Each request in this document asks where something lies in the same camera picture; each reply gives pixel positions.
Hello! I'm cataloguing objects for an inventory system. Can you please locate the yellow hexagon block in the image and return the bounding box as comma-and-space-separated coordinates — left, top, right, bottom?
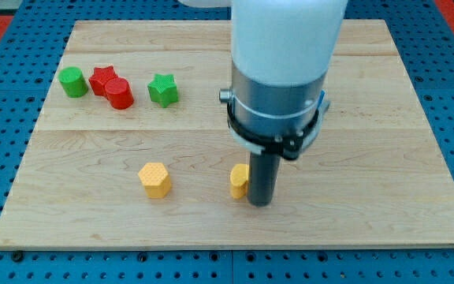
138, 163, 172, 199

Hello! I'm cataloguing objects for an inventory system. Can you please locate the red cylinder block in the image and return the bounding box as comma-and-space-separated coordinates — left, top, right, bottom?
104, 77, 134, 110

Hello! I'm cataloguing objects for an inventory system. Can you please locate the black clamp ring with bracket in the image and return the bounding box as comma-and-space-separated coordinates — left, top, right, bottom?
218, 88, 331, 162

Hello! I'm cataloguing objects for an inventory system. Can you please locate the green star block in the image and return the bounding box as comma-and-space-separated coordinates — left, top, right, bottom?
147, 73, 179, 108

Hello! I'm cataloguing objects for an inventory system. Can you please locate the red star block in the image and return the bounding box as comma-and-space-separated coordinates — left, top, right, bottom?
88, 65, 117, 97

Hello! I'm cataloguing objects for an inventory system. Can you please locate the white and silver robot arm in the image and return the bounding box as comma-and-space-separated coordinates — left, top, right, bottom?
180, 0, 348, 136

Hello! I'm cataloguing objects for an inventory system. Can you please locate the yellow heart block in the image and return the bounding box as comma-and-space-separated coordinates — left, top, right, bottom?
229, 164, 249, 199

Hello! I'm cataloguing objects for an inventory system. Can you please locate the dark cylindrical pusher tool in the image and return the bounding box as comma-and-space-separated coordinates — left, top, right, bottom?
247, 153, 281, 207

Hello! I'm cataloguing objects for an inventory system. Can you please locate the wooden board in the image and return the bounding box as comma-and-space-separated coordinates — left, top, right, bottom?
0, 20, 454, 251

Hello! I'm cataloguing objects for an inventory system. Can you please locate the green cylinder block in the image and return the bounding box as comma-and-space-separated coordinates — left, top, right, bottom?
58, 66, 88, 98

